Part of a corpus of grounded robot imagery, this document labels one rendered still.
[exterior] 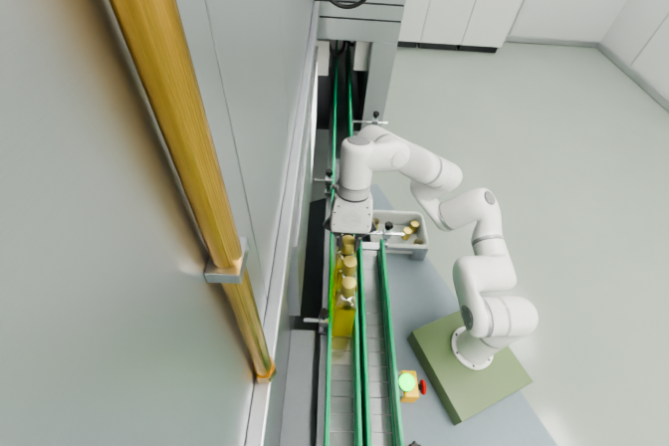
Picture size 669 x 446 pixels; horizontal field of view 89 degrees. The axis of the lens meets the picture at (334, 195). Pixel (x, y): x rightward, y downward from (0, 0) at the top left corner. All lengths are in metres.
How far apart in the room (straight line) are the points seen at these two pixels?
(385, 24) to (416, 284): 1.09
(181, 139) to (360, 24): 1.50
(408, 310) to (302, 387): 0.47
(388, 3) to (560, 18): 4.35
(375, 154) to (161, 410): 0.61
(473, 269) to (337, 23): 1.15
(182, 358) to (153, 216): 0.10
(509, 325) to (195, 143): 0.87
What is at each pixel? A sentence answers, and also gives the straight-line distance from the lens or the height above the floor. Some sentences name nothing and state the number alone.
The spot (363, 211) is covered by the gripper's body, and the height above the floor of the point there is 1.28.
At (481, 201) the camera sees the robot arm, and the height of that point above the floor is 1.23.
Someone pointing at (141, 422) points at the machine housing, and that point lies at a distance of 0.21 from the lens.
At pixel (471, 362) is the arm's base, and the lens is 1.20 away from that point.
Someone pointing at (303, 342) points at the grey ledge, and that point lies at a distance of 1.07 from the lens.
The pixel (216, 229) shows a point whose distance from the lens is 0.21.
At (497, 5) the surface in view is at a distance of 4.86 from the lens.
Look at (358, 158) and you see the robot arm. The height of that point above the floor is 1.42.
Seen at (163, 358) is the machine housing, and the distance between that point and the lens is 0.21.
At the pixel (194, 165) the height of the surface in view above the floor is 1.78.
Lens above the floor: 1.89
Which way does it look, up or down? 48 degrees down
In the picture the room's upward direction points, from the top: 5 degrees clockwise
